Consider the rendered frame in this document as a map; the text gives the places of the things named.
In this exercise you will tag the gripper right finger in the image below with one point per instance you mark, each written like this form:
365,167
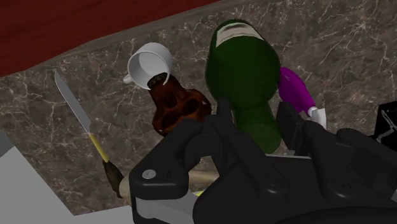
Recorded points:
341,155

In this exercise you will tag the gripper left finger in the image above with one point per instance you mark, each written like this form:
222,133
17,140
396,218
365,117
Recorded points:
169,161

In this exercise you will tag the dark brown lumpy vase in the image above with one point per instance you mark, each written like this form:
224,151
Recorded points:
175,108

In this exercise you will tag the black veined box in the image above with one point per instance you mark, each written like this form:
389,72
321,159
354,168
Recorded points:
386,119

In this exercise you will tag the purple bottle with white cap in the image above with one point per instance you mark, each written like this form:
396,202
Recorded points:
293,88

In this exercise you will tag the white mug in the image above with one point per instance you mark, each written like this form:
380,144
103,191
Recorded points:
149,63

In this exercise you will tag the dark green bottle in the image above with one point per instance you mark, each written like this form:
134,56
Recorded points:
242,77

